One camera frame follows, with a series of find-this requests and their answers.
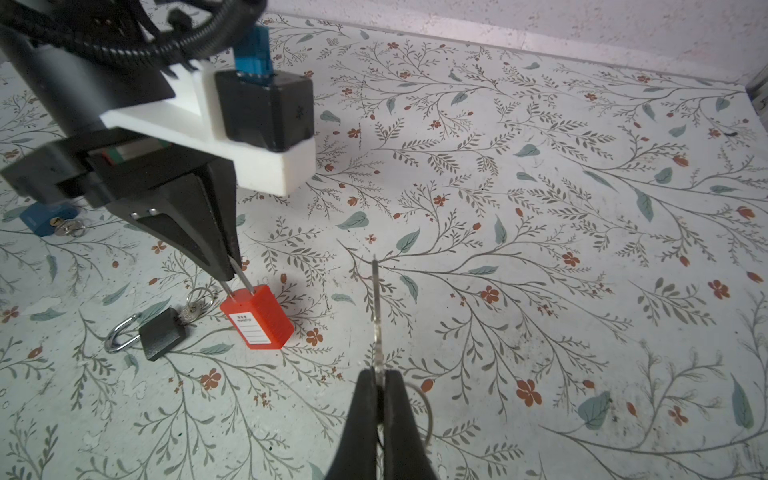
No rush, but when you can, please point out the blue padlock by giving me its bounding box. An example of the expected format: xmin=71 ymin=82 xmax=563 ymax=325
xmin=19 ymin=202 xmax=86 ymax=237

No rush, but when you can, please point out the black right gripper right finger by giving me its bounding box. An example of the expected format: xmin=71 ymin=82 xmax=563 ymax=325
xmin=382 ymin=370 xmax=437 ymax=480

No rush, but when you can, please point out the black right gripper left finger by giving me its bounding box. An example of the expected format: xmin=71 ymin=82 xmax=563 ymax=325
xmin=325 ymin=369 xmax=379 ymax=480

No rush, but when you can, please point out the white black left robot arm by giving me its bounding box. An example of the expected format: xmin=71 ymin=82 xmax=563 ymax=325
xmin=1 ymin=1 xmax=265 ymax=282

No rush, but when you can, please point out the black padlock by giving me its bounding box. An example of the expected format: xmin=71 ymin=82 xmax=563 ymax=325
xmin=104 ymin=308 xmax=188 ymax=361

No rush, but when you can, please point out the black corrugated left cable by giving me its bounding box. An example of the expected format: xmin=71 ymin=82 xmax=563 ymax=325
xmin=0 ymin=0 xmax=268 ymax=68

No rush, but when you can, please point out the red padlock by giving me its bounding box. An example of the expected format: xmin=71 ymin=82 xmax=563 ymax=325
xmin=219 ymin=257 xmax=295 ymax=350

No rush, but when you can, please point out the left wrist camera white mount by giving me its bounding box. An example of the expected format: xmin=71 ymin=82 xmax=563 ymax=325
xmin=100 ymin=26 xmax=316 ymax=197

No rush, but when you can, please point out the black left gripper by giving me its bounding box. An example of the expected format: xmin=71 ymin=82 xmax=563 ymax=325
xmin=1 ymin=128 xmax=240 ymax=281

